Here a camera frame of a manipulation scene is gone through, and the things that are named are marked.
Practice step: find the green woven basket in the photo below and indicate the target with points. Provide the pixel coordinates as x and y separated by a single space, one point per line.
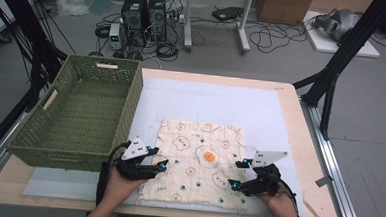
80 116

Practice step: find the clear plastic bag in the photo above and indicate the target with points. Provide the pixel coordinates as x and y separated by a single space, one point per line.
72 7

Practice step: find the person's left hand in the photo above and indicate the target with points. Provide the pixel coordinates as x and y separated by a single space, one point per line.
120 189

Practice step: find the black metal frame stand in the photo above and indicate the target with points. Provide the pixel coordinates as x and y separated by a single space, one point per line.
40 57
347 46

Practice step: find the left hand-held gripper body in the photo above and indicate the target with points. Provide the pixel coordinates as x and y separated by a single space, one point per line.
134 169

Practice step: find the grey power supply unit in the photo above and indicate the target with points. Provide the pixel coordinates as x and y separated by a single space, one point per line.
114 34

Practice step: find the cream printed cloth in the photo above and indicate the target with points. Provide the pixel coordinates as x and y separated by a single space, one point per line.
190 178

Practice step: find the black computer tower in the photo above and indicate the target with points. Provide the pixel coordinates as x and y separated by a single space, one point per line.
157 18
134 18

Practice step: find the white floor board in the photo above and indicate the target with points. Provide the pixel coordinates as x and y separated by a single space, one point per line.
324 45

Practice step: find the grey headset device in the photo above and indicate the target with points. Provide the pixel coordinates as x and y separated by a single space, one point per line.
340 22

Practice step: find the person's right hand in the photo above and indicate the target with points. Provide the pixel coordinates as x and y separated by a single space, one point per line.
281 206

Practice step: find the white desk leg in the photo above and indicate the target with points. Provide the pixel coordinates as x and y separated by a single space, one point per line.
188 21
243 27

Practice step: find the brown cardboard box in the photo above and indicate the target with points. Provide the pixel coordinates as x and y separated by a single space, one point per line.
283 8

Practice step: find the white grid mat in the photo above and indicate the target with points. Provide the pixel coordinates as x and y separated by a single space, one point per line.
214 99

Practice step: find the black flat device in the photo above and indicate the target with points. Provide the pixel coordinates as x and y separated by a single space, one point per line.
227 13

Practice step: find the thin wooden stick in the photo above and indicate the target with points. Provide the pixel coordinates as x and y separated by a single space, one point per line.
313 211

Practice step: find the grey tape piece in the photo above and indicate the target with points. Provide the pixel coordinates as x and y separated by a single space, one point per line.
324 181

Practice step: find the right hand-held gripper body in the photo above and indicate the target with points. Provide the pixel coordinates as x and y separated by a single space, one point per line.
263 184

